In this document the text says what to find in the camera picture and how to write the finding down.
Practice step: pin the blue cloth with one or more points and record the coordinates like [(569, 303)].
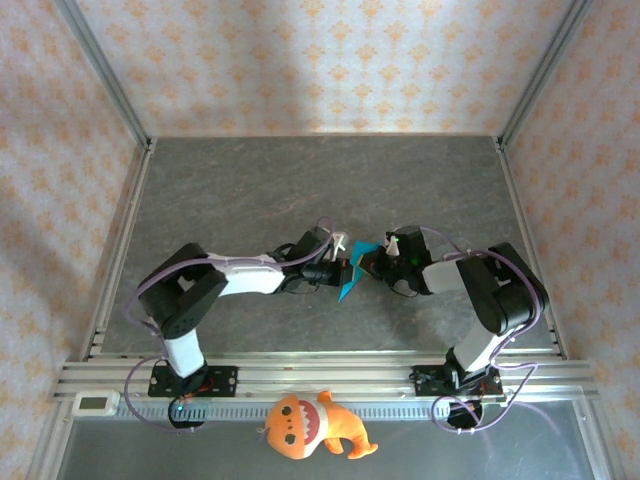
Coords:
[(360, 249)]

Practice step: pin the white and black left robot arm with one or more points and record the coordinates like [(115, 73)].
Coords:
[(250, 277)]

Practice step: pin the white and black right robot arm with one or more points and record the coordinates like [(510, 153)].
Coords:
[(442, 277)]

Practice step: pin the orange shark plush toy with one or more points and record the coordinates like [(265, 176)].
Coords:
[(300, 425)]

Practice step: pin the small white display device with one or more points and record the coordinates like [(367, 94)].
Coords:
[(95, 403)]

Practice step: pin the aluminium mounting rail beam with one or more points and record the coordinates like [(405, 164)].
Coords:
[(325, 372)]

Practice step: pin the aluminium table side rail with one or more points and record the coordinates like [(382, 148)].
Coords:
[(120, 250), (520, 210)]

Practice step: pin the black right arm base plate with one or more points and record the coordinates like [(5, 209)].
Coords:
[(422, 382)]

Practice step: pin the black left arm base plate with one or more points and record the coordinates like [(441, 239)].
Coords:
[(225, 382)]

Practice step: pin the aluminium frame post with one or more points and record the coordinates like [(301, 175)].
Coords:
[(107, 75), (541, 75)]

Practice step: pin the aluminium frame leg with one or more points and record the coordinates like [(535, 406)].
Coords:
[(597, 440), (50, 445)]

